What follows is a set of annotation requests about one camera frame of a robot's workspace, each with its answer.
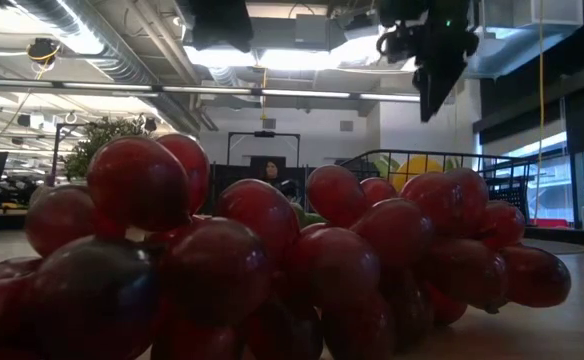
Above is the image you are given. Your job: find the yellow bell pepper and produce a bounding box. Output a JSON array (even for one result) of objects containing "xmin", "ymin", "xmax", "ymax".
[{"xmin": 390, "ymin": 153, "xmax": 446, "ymax": 194}]

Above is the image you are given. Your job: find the person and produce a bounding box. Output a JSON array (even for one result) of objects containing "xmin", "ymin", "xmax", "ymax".
[{"xmin": 261, "ymin": 159, "xmax": 303, "ymax": 201}]

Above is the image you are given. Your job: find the black wire basket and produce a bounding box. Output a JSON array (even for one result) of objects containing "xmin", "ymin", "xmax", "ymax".
[{"xmin": 340, "ymin": 148, "xmax": 564, "ymax": 224}]

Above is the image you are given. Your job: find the black metal post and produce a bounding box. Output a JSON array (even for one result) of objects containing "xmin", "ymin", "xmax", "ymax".
[{"xmin": 46, "ymin": 122, "xmax": 91, "ymax": 187}]

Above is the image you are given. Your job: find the round silver air duct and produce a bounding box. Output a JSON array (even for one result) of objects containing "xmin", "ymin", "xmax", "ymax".
[{"xmin": 11, "ymin": 0, "xmax": 203, "ymax": 134}]

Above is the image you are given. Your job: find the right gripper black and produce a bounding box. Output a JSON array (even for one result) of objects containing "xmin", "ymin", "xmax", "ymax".
[{"xmin": 411, "ymin": 34, "xmax": 479, "ymax": 124}]

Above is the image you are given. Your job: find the yellow hanging cord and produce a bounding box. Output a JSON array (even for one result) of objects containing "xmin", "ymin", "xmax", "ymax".
[{"xmin": 536, "ymin": 0, "xmax": 546, "ymax": 159}]

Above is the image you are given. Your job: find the small potted green plant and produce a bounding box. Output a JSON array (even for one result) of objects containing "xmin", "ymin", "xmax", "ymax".
[{"xmin": 60, "ymin": 116, "xmax": 149, "ymax": 181}]

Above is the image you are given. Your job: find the black yellow cord reel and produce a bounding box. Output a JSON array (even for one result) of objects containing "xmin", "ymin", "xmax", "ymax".
[{"xmin": 25, "ymin": 37, "xmax": 64, "ymax": 66}]

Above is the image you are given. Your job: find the red grape bunch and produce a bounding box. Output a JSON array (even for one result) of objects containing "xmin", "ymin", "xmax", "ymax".
[{"xmin": 0, "ymin": 133, "xmax": 572, "ymax": 360}]

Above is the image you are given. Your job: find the long ceiling light bar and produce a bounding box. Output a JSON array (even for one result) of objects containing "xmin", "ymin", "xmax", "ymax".
[{"xmin": 0, "ymin": 77, "xmax": 422, "ymax": 105}]

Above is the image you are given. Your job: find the wide silver air duct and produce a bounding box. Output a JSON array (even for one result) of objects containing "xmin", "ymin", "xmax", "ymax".
[{"xmin": 464, "ymin": 0, "xmax": 584, "ymax": 80}]

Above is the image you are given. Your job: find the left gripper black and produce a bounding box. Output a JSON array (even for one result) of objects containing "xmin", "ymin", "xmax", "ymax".
[{"xmin": 190, "ymin": 0, "xmax": 254, "ymax": 54}]

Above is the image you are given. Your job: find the black metal station frame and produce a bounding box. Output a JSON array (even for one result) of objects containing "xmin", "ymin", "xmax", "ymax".
[{"xmin": 226, "ymin": 130, "xmax": 302, "ymax": 169}]

